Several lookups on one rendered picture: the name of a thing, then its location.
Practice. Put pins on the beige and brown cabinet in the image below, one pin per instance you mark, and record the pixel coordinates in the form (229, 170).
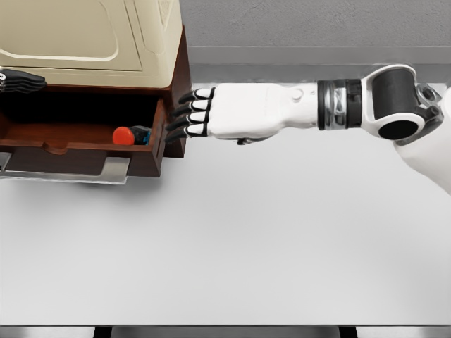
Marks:
(88, 42)

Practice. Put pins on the brown wooden drawer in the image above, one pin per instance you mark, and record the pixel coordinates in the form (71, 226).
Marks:
(81, 155)

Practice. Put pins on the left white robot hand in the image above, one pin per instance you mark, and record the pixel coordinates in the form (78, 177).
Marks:
(21, 81)

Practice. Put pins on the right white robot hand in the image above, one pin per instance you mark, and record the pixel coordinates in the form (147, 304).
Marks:
(239, 112)

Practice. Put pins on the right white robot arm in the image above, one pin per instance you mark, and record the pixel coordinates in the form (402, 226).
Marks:
(387, 109)

